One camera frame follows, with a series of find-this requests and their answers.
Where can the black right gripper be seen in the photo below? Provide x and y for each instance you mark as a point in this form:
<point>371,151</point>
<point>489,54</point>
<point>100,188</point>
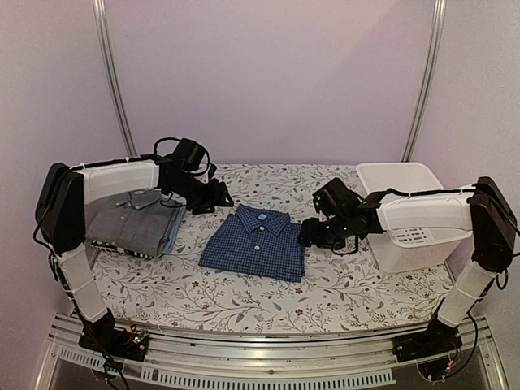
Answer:
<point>311,236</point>

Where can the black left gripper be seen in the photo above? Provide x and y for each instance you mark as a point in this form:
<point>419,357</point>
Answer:
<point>217,197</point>

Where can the light blue shirt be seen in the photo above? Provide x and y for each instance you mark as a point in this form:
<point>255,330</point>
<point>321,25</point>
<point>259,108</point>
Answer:
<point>173,233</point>

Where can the grey shirt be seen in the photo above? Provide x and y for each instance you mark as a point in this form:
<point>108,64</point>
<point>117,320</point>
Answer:
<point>139,221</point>

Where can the blue checked long sleeve shirt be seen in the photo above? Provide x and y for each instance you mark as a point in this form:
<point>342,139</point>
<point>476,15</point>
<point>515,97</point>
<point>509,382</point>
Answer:
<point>257,242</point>

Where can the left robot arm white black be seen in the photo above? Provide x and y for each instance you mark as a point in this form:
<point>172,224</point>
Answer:
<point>60,213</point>

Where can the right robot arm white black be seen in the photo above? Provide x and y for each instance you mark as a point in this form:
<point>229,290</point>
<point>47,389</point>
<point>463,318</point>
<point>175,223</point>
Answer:
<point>480,209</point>

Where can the white plastic basket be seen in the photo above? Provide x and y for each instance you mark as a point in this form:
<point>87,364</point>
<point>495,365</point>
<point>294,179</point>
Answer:
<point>413,248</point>

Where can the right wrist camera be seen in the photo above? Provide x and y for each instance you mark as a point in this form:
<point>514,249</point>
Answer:
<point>335,199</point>

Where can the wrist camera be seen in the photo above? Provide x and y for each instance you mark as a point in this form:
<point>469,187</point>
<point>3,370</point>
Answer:
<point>191,154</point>
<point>335,199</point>

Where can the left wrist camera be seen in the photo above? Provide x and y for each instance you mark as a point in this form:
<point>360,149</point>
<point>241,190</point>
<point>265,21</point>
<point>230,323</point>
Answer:
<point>191,154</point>

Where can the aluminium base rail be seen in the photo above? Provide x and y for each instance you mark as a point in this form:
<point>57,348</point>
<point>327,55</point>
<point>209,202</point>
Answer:
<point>188,359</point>

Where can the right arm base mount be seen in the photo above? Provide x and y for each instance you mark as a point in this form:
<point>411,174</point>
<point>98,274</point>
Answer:
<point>436,338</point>

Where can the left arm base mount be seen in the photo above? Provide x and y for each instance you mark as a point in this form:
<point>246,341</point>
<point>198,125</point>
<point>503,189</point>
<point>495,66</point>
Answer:
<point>129,343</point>

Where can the left aluminium frame post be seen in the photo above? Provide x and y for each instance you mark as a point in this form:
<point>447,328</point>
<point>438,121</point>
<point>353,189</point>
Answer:
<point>108,58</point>

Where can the aluminium frame post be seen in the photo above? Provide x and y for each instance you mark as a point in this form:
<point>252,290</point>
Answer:
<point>433,48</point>
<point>108,58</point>

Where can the right aluminium frame post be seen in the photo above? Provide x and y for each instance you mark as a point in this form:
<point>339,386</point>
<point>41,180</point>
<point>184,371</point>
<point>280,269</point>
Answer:
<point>433,48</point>

